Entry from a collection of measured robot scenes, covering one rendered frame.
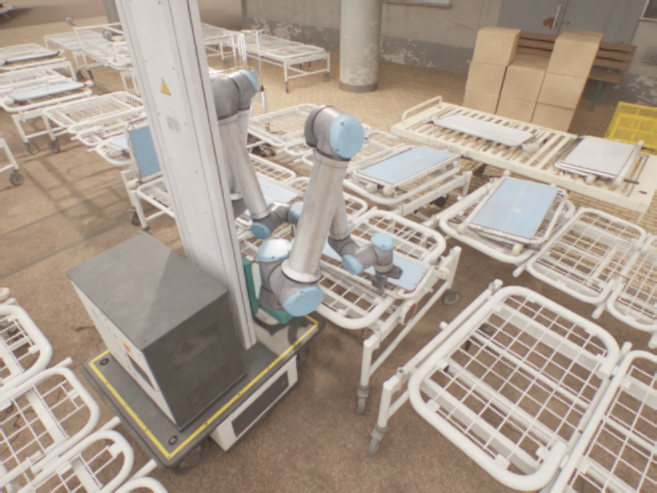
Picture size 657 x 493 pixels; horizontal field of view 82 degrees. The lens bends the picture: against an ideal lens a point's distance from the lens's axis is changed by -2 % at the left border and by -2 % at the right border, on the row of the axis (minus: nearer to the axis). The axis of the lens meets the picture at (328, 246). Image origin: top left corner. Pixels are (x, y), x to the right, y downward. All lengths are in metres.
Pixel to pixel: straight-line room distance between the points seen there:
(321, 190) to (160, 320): 0.67
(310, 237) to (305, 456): 1.05
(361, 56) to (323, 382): 5.10
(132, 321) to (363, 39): 5.49
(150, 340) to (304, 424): 0.96
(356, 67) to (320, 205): 5.21
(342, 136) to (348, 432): 1.37
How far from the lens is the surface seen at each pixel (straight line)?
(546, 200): 2.74
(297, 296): 1.39
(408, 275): 1.94
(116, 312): 1.48
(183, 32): 1.20
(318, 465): 1.95
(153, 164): 3.03
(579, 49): 4.94
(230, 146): 1.61
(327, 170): 1.22
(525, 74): 5.04
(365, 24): 6.29
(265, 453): 1.99
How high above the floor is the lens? 1.80
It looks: 38 degrees down
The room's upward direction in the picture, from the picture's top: straight up
